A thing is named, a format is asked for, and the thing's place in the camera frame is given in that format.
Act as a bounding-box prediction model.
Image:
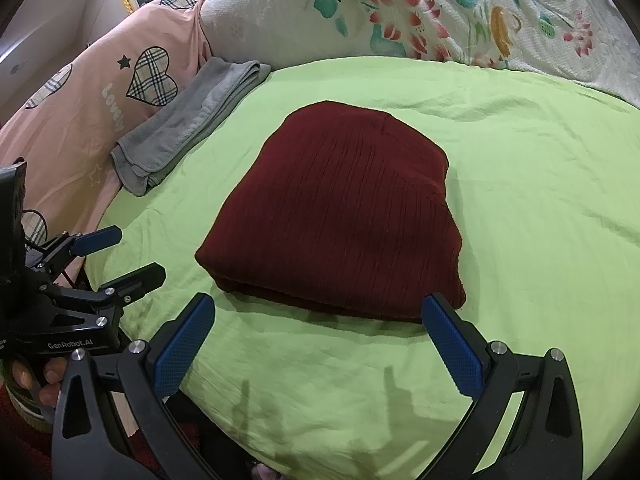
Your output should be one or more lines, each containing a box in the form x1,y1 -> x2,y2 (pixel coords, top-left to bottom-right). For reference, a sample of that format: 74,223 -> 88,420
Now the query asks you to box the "person's left hand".
7,355 -> 69,408

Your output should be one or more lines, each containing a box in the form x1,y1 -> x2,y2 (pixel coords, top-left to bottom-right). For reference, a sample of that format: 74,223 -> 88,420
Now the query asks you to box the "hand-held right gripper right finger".
421,292 -> 585,480

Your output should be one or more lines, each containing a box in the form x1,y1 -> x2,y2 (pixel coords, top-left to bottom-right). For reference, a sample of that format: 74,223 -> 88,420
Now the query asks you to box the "white floral quilt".
202,0 -> 640,108

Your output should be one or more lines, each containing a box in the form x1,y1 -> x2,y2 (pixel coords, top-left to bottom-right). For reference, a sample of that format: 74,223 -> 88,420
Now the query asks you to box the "folded grey cloth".
110,57 -> 272,197

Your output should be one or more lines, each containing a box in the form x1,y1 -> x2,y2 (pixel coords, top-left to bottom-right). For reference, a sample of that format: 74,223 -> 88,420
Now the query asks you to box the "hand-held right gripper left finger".
51,293 -> 217,480

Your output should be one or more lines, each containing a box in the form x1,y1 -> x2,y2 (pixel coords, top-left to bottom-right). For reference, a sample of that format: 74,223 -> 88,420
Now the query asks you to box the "maroon ribbed knit sweater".
195,101 -> 468,325

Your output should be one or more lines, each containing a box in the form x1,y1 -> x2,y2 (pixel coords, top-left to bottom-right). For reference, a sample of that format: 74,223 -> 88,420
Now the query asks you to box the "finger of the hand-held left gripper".
25,226 -> 123,282
40,262 -> 167,319

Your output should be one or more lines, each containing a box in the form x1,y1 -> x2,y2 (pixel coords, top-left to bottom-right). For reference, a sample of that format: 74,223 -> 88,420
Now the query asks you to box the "light green bed sheet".
97,55 -> 640,480

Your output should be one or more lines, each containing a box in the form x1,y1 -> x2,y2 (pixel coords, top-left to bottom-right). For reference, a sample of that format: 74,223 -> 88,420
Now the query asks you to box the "pink quilt with plaid hearts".
0,0 -> 213,286

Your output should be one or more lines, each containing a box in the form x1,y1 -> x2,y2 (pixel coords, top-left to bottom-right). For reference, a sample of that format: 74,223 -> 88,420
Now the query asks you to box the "light pink garment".
247,462 -> 286,480

